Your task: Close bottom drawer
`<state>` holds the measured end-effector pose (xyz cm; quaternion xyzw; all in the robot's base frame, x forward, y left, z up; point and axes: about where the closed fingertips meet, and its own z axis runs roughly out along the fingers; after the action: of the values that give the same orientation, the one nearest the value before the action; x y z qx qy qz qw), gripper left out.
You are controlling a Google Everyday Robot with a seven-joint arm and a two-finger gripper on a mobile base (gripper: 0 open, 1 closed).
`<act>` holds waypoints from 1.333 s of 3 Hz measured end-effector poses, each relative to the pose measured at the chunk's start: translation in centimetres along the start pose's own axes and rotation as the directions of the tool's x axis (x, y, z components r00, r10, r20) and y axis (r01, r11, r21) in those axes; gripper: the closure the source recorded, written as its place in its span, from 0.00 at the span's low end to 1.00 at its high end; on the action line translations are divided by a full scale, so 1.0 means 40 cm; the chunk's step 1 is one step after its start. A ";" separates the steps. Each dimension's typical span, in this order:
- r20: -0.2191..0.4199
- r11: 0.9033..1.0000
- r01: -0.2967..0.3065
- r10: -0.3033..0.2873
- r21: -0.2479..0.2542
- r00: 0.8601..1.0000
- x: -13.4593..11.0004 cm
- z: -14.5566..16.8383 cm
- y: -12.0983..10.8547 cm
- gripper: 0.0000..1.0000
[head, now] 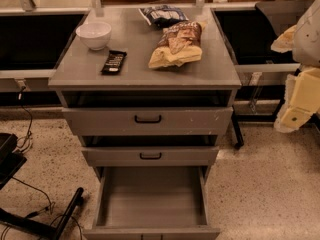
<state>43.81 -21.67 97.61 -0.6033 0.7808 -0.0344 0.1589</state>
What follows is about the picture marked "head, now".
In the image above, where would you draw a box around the grey bottom drawer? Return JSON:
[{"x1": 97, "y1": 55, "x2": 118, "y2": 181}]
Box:
[{"x1": 84, "y1": 166, "x2": 220, "y2": 240}]

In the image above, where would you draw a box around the grey drawer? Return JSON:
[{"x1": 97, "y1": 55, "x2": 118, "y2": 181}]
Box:
[
  {"x1": 82, "y1": 136, "x2": 218, "y2": 167},
  {"x1": 63, "y1": 100, "x2": 233, "y2": 136},
  {"x1": 84, "y1": 166, "x2": 220, "y2": 240}
]

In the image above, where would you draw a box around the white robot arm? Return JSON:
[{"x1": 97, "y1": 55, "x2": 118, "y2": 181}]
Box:
[{"x1": 271, "y1": 0, "x2": 320, "y2": 133}]

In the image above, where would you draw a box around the grey top drawer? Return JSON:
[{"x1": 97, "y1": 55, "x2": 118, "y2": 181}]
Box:
[{"x1": 63, "y1": 100, "x2": 233, "y2": 136}]

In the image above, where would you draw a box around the grey drawer cabinet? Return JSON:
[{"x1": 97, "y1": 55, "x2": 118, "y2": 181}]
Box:
[{"x1": 49, "y1": 8, "x2": 241, "y2": 177}]

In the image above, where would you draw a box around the grey middle drawer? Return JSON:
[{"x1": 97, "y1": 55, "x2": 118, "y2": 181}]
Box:
[{"x1": 82, "y1": 136, "x2": 218, "y2": 167}]

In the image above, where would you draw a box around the black stand with tray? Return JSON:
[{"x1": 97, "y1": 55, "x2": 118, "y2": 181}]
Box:
[{"x1": 224, "y1": 0, "x2": 312, "y2": 149}]

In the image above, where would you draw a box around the yellow brown chip bag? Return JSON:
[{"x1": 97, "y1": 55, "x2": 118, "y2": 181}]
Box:
[{"x1": 148, "y1": 21, "x2": 207, "y2": 69}]

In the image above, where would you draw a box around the blue chip bag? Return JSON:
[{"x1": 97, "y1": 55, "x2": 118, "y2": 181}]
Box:
[{"x1": 139, "y1": 5, "x2": 188, "y2": 28}]

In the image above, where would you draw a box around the black candy bar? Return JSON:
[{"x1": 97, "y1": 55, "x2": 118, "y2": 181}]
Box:
[{"x1": 101, "y1": 50, "x2": 127, "y2": 75}]

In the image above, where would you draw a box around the white bowl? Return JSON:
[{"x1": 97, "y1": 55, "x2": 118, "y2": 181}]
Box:
[{"x1": 76, "y1": 22, "x2": 112, "y2": 50}]

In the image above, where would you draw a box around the black equipment stand left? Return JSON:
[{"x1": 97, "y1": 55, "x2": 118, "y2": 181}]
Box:
[{"x1": 0, "y1": 132, "x2": 85, "y2": 240}]

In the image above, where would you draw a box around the black cable on floor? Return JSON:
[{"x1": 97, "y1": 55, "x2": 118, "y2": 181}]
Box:
[{"x1": 15, "y1": 85, "x2": 34, "y2": 153}]

